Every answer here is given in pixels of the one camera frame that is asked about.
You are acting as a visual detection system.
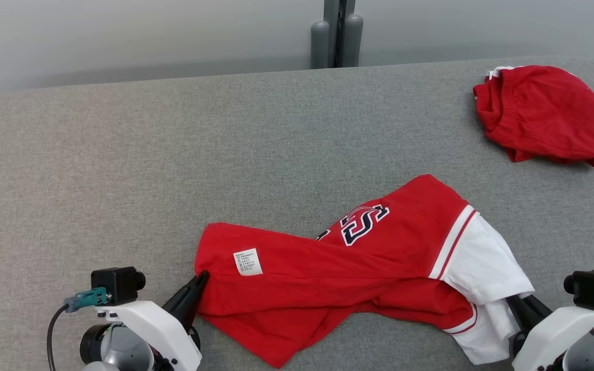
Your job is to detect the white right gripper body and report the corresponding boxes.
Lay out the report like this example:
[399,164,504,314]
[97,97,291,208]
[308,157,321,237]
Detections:
[511,306,594,371]

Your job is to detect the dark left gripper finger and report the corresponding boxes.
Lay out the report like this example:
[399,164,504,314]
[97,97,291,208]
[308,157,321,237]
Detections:
[179,271,210,332]
[162,271,206,316]

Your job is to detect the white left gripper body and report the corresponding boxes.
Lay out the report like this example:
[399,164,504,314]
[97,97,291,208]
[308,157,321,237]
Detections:
[104,300,203,371]

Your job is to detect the red elastic waist shorts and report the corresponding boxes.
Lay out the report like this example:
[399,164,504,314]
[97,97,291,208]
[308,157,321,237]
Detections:
[472,65,594,169]

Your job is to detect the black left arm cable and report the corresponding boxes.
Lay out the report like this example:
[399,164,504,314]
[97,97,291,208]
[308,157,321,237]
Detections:
[46,304,71,371]

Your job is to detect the grey partition post twin caps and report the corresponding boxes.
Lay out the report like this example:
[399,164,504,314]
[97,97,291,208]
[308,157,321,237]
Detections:
[310,0,365,70]

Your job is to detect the red white jersey shirt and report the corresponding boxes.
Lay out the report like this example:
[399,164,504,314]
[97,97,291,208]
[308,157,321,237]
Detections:
[194,174,535,369]

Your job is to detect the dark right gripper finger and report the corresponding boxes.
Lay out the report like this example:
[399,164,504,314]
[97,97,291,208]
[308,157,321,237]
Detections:
[521,293,554,322]
[505,296,538,336]

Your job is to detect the teal left cable connector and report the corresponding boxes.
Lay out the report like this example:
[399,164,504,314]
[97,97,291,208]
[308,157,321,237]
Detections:
[63,287,110,314]

